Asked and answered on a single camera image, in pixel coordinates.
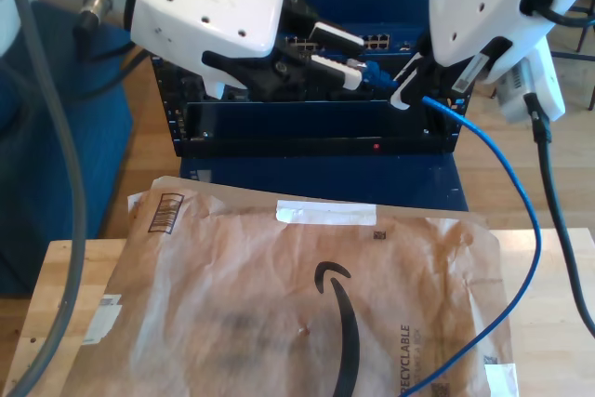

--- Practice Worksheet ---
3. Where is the blue network cable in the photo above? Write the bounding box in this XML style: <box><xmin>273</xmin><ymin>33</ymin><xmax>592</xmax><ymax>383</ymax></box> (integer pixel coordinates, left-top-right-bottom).
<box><xmin>348</xmin><ymin>58</ymin><xmax>544</xmax><ymax>397</ymax></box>

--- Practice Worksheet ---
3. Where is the black rack server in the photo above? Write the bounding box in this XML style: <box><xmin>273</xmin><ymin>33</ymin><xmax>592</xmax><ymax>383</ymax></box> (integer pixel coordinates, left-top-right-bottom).
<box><xmin>176</xmin><ymin>60</ymin><xmax>447</xmax><ymax>104</ymax></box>

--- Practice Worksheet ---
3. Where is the black metal chair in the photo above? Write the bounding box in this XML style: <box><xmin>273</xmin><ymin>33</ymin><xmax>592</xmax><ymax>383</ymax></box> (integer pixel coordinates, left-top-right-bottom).
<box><xmin>490</xmin><ymin>6</ymin><xmax>595</xmax><ymax>112</ymax></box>

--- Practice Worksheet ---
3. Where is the dark blue rack base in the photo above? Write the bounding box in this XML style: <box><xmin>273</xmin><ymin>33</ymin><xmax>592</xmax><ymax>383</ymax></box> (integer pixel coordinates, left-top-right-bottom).
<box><xmin>179</xmin><ymin>152</ymin><xmax>469</xmax><ymax>213</ymax></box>

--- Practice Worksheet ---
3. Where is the blue sofa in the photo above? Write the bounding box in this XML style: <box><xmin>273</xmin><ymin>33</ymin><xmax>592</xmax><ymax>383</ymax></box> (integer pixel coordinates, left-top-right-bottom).
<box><xmin>0</xmin><ymin>0</ymin><xmax>135</xmax><ymax>298</ymax></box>

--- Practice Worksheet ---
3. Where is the brown paper mailer with logo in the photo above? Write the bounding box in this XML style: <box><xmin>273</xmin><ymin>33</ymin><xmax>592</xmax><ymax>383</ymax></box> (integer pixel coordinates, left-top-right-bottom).
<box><xmin>59</xmin><ymin>186</ymin><xmax>521</xmax><ymax>397</ymax></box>

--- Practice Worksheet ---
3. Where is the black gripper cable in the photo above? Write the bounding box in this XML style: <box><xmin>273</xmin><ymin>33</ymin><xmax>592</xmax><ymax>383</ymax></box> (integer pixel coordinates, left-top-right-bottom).
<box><xmin>522</xmin><ymin>0</ymin><xmax>595</xmax><ymax>30</ymax></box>

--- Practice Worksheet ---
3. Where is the black camera cable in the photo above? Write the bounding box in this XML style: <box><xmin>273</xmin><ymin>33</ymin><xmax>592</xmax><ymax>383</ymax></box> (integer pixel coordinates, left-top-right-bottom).
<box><xmin>522</xmin><ymin>92</ymin><xmax>595</xmax><ymax>341</ymax></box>

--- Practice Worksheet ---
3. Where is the black server rack frame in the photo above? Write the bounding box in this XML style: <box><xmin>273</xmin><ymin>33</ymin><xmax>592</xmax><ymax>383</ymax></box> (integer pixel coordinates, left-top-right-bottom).
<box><xmin>151</xmin><ymin>55</ymin><xmax>478</xmax><ymax>159</ymax></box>

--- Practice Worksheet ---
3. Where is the thick grey cable hose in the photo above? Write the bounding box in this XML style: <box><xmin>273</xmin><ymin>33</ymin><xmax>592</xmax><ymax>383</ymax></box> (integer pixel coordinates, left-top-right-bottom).
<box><xmin>0</xmin><ymin>0</ymin><xmax>88</xmax><ymax>397</ymax></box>

